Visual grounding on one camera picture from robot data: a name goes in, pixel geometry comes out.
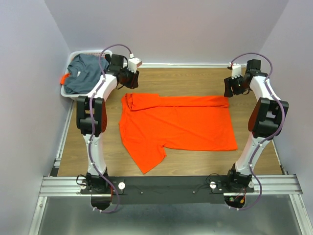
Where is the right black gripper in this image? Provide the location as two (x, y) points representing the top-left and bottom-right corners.
(223, 74), (248, 98)

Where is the orange t shirt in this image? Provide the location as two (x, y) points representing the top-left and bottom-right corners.
(119, 93), (238, 174)

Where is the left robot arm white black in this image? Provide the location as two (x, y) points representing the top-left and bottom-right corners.
(76, 53), (142, 194)

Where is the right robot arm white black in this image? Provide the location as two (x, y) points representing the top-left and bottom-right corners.
(224, 59), (289, 192)

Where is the white plastic laundry basket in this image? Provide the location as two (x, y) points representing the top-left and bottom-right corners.
(61, 49), (117, 100)

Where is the grey blue t shirt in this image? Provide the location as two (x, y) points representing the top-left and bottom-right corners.
(63, 53), (102, 96)

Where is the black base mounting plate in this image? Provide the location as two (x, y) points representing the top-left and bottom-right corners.
(77, 173), (254, 210)

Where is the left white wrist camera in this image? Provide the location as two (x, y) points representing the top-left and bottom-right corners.
(127, 57), (142, 73)

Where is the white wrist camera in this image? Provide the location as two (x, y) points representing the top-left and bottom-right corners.
(127, 57), (142, 73)
(229, 63), (242, 79)

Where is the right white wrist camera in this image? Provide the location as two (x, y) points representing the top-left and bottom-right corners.
(229, 63), (242, 79)

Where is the aluminium frame rail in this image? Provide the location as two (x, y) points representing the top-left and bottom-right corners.
(39, 175), (303, 197)

